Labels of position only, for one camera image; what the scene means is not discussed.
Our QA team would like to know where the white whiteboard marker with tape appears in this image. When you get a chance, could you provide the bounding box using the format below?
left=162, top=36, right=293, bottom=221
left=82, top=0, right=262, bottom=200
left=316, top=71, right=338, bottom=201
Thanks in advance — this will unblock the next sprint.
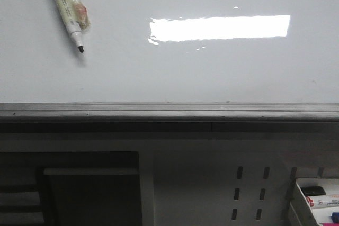
left=55, top=0, right=90, bottom=53

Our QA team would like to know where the white glossy whiteboard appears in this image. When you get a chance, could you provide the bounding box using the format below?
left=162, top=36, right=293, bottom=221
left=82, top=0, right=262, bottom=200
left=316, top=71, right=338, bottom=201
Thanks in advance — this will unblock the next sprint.
left=1, top=0, right=338, bottom=103

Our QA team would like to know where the grey aluminium whiteboard tray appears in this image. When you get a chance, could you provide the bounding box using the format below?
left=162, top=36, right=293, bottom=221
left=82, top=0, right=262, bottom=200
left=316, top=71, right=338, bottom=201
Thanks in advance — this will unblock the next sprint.
left=1, top=102, right=338, bottom=133

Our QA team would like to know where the white perforated metal panel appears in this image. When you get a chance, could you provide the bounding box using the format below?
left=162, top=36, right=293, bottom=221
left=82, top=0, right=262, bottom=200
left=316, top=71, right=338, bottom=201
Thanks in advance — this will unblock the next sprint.
left=139, top=140, right=338, bottom=225

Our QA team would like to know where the dark cabinet with white shelf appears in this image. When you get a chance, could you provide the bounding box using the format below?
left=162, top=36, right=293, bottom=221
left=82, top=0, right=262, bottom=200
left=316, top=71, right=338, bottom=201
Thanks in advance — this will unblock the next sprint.
left=1, top=151, right=142, bottom=225

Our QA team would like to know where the black marker in bin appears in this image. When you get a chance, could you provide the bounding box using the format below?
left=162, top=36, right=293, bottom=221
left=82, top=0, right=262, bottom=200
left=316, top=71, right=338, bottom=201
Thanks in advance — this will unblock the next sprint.
left=300, top=186, right=326, bottom=196

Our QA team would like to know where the red white marker in bin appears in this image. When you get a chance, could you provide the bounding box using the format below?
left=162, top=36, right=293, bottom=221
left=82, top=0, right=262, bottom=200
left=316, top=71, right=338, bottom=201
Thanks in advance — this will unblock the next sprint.
left=306, top=194, right=338, bottom=209

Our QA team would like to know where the white marker storage bin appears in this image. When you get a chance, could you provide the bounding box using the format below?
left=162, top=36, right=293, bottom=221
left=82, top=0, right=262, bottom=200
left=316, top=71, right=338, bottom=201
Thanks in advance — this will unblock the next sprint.
left=288, top=178, right=338, bottom=226

